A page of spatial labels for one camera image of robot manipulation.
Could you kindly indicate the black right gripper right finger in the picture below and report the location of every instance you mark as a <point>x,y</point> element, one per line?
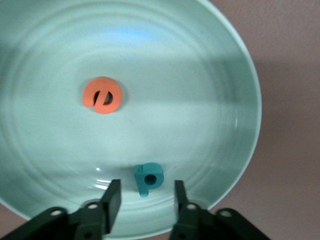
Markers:
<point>182,215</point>

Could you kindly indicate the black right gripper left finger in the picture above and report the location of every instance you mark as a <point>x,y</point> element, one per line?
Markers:
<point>110,205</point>

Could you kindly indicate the teal foam letter p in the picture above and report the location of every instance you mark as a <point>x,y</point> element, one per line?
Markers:
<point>141,187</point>

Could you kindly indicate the orange foam letter e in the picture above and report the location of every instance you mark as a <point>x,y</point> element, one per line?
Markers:
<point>113,86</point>

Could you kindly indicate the mint green plate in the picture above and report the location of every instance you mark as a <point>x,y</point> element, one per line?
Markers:
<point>175,100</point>

